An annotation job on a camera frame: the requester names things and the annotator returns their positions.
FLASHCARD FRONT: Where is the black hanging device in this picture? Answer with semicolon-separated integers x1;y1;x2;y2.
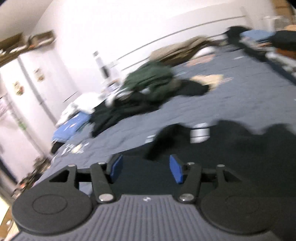
93;51;110;79

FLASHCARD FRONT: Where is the white garment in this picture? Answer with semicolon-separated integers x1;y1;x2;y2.
56;91;106;127

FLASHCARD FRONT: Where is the white headboard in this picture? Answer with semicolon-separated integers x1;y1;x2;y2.
115;2;274;71

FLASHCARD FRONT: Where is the blue pillow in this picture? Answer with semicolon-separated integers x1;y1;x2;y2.
52;112;91;143

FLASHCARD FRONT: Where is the folded clothes stack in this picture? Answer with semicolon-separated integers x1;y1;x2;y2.
224;26;275;50
265;29;295;85

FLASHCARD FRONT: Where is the white wardrobe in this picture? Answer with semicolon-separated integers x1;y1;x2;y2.
1;47;80;154

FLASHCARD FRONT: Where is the large cardboard box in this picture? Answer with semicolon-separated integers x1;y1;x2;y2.
1;33;28;66

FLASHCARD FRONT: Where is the near folded clothes stack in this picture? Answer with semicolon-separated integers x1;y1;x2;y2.
265;29;295;85

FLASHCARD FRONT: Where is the black clothes pile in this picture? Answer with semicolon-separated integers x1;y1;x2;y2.
90;79;210;138

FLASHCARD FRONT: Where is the white pillow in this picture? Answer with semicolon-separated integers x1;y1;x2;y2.
194;46;216;58

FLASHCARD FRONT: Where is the far folded clothes stack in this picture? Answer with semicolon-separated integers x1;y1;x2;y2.
224;26;275;50

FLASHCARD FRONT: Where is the grey quilted bedspread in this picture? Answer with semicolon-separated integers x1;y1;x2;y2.
42;48;295;179

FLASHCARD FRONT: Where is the dark green garment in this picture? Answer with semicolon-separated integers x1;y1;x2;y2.
123;61;179;101

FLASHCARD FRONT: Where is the folded brown blanket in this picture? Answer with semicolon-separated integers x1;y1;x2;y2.
149;36;212;66

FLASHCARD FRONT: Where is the black sweatshirt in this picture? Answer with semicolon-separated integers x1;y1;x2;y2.
112;120;295;239

